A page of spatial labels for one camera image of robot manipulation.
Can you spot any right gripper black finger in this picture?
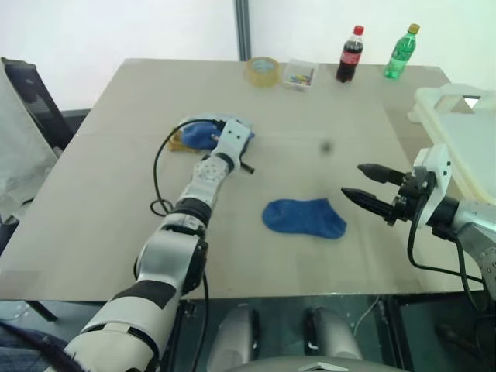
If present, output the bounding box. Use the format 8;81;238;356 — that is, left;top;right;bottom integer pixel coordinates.
356;163;407;186
340;187;397;222

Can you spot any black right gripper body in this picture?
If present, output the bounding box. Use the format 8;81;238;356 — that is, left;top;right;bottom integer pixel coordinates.
385;168;438;228

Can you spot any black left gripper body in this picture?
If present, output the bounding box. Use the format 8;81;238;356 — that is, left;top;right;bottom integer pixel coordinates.
236;133;257;174

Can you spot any blue bunched sock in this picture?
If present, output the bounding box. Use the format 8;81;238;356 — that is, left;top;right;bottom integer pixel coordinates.
181;121;257;151

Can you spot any dark blue ankle sock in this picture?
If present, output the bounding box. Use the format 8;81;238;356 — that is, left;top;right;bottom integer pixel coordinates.
262;198;347;242

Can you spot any yellow sock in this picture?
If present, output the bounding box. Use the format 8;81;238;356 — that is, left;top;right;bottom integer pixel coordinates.
167;130;195;153

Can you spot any white plastic basket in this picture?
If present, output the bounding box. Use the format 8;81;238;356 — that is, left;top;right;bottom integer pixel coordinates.
406;82;496;206

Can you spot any yellowish clear tape roll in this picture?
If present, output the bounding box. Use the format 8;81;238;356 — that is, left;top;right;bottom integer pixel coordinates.
243;56;281;88

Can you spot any clear box with coloured bits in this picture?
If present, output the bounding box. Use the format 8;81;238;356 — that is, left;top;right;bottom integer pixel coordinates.
280;57;320;92

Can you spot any green bottle with yellow cap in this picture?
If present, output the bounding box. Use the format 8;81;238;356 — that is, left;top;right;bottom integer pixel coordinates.
384;23;422;80

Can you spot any cola bottle with red cap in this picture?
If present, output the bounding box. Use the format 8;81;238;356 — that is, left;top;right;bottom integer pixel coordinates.
335;25;367;84

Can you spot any grey vertical pole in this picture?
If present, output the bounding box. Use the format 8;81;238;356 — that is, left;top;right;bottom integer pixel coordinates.
234;0;253;62

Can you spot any white cloth bag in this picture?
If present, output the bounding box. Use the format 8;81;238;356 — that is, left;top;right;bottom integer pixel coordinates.
0;57;60;218

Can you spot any dark blue fabric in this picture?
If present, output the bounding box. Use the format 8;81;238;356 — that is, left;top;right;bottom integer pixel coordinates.
0;320;84;372

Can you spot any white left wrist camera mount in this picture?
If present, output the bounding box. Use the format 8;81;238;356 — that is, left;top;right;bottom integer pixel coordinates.
214;119;253;164

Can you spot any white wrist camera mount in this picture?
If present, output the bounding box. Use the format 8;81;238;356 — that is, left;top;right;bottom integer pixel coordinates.
214;119;253;164
412;143;453;228

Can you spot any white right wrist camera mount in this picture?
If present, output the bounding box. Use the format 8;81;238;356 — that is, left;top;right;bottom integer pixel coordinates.
412;143;453;228

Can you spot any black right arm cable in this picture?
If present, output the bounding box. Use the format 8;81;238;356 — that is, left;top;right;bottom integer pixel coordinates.
407;193;491;312

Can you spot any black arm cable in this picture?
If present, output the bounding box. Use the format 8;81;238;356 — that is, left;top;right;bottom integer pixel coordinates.
407;193;491;312
151;119;227;372

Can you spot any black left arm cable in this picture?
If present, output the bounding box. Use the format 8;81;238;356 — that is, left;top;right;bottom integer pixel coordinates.
151;119;227;372

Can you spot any thin white cable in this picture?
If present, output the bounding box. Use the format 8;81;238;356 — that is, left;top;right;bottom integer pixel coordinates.
353;295;381;335

